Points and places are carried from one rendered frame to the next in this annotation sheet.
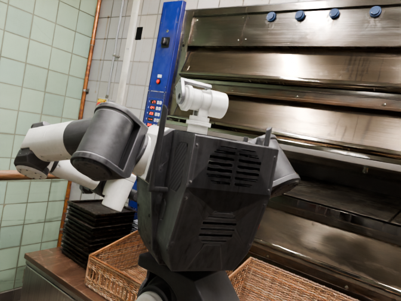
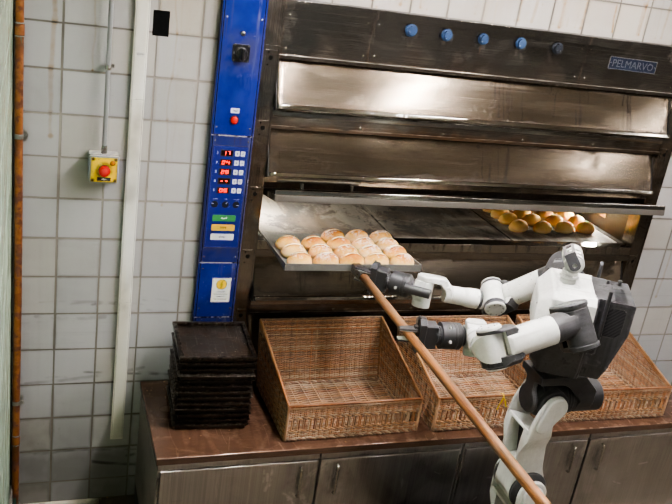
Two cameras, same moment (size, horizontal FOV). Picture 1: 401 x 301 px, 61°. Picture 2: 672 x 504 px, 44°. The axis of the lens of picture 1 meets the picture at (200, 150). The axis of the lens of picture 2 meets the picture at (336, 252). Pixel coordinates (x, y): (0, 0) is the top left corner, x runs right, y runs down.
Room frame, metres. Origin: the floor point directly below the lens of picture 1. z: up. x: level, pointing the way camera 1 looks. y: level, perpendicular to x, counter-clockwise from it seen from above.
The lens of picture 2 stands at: (0.09, 2.57, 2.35)
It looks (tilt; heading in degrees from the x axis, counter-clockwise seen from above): 21 degrees down; 303
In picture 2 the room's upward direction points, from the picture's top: 9 degrees clockwise
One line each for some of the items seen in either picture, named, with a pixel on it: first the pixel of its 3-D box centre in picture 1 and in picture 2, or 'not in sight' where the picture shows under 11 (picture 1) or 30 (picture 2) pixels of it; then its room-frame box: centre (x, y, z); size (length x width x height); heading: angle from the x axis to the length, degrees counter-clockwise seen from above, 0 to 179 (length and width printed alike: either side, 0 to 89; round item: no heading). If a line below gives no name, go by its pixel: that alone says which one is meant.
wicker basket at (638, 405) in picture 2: not in sight; (588, 364); (0.95, -0.91, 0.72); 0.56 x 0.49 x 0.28; 54
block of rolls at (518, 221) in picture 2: not in sight; (524, 207); (1.56, -1.28, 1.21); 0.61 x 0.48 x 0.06; 145
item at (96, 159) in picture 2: (105, 106); (103, 167); (2.35, 0.70, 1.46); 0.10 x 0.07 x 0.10; 55
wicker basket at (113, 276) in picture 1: (163, 267); (336, 373); (1.64, 0.08, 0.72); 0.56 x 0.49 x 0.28; 56
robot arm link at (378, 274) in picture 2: not in sight; (386, 280); (1.48, 0.10, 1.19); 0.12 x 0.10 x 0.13; 20
